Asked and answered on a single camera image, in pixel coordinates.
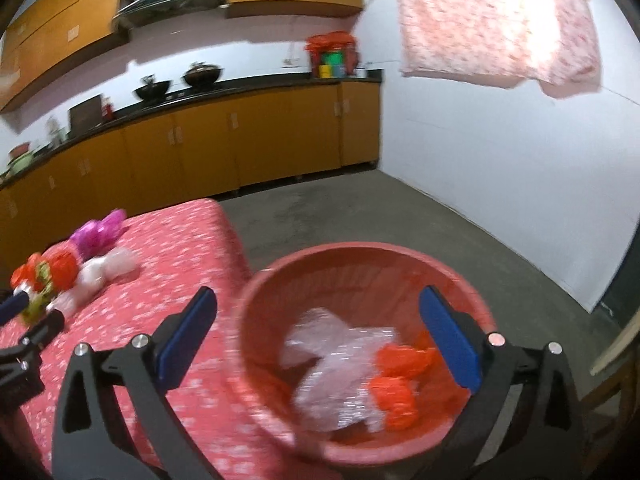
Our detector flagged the black wok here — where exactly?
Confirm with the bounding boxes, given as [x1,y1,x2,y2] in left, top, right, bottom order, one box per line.
[132,76,172,102]

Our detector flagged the red plastic basket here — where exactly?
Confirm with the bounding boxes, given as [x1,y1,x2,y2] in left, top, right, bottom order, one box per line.
[232,241,498,468]

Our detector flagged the black pot with lid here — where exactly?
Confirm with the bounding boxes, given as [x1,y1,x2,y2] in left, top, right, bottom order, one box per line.
[181,62,225,88]

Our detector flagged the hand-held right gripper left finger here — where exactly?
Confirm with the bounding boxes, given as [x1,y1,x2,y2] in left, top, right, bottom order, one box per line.
[52,286,218,480]

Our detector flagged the clear bubble wrap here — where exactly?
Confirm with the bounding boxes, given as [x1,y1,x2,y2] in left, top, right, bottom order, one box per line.
[281,307,401,433]

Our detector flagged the green box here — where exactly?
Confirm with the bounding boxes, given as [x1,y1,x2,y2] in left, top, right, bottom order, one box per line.
[322,52,346,79]

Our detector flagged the black kitchen countertop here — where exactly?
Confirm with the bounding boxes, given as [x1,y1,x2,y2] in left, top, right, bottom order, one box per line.
[0,69,385,188]

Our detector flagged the small orange plastic bag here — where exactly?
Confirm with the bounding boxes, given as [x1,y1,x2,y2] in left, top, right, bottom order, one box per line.
[11,251,81,293]

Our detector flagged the light wooden frame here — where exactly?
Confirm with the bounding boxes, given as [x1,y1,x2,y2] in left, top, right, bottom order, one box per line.
[590,300,640,376]

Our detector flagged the pink floral curtain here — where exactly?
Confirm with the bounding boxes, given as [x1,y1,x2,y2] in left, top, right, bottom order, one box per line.
[392,0,603,100]

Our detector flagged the large orange plastic bag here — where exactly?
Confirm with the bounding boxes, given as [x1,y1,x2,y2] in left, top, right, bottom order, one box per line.
[367,342,441,431]

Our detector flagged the wooden lower kitchen cabinets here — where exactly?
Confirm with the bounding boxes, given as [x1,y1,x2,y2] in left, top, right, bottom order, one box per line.
[0,80,385,261]

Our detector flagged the wooden upper wall cabinets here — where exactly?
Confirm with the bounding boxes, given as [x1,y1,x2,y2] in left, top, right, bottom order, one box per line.
[0,0,364,113]

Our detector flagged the dark cutting board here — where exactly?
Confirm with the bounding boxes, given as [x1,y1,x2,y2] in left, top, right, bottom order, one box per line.
[69,95,104,133]

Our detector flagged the green basin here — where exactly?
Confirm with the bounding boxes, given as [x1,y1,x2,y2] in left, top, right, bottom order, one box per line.
[6,152,36,177]

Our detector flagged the table with red floral cloth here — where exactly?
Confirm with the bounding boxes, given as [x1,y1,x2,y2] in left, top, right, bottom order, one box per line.
[0,197,301,480]

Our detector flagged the red bag on countertop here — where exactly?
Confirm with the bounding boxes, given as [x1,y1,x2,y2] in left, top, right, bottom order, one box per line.
[306,31,357,53]

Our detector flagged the purple plastic bag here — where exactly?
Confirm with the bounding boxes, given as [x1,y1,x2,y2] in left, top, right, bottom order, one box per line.
[69,208,128,258]

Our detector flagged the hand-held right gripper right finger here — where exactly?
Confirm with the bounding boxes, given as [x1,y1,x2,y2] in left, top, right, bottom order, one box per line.
[419,285,586,480]

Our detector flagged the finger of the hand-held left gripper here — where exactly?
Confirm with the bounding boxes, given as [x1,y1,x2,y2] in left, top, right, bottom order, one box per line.
[0,292,31,325]
[17,309,67,349]

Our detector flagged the white plastic bag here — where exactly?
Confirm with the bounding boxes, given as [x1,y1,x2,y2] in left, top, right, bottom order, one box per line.
[50,249,141,317]

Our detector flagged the green yellow printed plastic bag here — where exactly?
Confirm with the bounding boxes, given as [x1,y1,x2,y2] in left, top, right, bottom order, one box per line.
[20,262,57,323]

